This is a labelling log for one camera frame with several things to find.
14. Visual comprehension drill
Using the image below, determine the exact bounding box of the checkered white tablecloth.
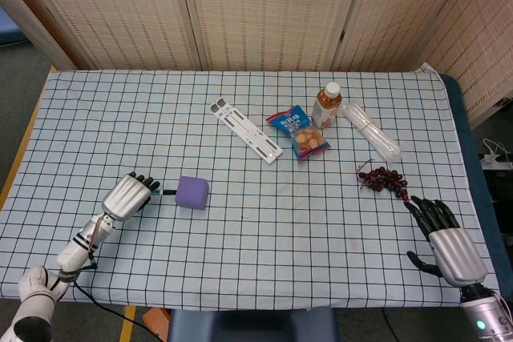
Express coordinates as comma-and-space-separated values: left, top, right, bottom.
0, 62, 502, 312

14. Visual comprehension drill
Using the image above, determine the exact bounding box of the dark red grape bunch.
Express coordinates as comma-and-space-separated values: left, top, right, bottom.
354, 159, 410, 203

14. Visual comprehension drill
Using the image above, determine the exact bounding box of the black cable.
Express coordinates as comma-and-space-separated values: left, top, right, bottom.
71, 280, 165, 342

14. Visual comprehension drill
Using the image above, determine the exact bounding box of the dark blue chair back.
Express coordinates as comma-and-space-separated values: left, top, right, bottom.
167, 307, 340, 342

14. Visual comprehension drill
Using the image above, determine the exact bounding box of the orange box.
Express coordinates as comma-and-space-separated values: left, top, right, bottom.
142, 308, 172, 342

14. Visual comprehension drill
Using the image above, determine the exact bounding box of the clear plastic straw pack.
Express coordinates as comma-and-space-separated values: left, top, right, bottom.
341, 103, 402, 165

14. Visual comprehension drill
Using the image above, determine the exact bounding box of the woven folding screen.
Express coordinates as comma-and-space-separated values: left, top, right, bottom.
0, 0, 513, 129

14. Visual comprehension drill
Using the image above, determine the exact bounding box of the white power strip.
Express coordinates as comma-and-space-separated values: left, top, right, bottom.
479, 138, 513, 171

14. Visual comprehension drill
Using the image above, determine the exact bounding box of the white folding laptop stand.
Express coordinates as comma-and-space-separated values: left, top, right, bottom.
209, 96, 284, 165

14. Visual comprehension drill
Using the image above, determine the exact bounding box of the purple foam cube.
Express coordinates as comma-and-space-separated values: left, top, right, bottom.
175, 175, 211, 211

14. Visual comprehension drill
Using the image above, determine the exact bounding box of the blue biscuit snack bag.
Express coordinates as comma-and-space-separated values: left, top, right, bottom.
265, 104, 332, 163

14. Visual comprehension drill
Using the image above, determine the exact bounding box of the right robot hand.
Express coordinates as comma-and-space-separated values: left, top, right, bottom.
403, 195, 489, 288

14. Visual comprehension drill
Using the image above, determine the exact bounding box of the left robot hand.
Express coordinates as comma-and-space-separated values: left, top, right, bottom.
100, 172, 161, 223

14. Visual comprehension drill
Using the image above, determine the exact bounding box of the tea bottle white cap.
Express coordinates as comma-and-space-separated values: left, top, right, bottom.
310, 82, 344, 131

